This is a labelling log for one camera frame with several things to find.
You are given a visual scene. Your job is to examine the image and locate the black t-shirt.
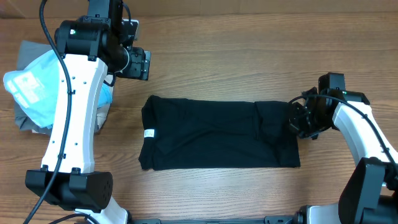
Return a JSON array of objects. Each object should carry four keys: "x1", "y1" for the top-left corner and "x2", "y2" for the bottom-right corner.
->
[{"x1": 139, "y1": 95, "x2": 300, "y2": 170}]

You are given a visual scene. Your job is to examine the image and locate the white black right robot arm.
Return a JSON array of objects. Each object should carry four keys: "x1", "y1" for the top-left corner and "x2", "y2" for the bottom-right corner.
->
[{"x1": 289, "y1": 88, "x2": 397, "y2": 223}]

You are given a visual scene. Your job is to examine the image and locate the grey folded garment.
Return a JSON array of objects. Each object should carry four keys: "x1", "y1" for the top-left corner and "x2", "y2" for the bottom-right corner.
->
[{"x1": 14, "y1": 40, "x2": 52, "y2": 135}]

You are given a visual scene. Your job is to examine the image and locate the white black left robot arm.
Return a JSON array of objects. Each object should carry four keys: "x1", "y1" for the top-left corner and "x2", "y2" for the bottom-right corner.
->
[{"x1": 25, "y1": 17, "x2": 150, "y2": 223}]

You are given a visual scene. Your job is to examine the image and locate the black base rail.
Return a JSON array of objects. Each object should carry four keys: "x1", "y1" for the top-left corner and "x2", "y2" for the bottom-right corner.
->
[{"x1": 129, "y1": 215, "x2": 295, "y2": 224}]

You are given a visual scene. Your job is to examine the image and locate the white pink folded garment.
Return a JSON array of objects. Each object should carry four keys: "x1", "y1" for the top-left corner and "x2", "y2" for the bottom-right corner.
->
[{"x1": 94, "y1": 104, "x2": 111, "y2": 133}]

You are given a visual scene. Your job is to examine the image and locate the light blue folded shirt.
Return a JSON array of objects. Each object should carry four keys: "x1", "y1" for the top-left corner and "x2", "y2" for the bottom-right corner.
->
[{"x1": 3, "y1": 50, "x2": 113, "y2": 130}]

